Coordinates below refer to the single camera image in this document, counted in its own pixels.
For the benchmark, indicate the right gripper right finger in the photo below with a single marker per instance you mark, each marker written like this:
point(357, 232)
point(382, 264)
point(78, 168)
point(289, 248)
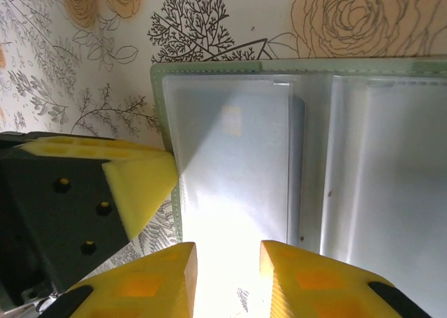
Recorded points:
point(314, 290)

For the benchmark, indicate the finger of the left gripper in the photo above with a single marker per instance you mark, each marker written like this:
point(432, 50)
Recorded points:
point(70, 209)

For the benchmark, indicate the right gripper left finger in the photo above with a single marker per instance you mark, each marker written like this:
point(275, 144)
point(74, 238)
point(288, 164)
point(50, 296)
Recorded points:
point(139, 286)

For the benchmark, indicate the blue credit card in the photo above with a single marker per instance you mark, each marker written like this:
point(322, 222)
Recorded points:
point(237, 178)

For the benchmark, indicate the green leather card holder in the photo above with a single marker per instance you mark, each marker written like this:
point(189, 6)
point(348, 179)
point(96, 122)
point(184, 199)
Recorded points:
point(384, 157)

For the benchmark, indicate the floral patterned table cover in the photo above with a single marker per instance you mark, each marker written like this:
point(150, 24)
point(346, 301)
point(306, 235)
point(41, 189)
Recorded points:
point(244, 17)

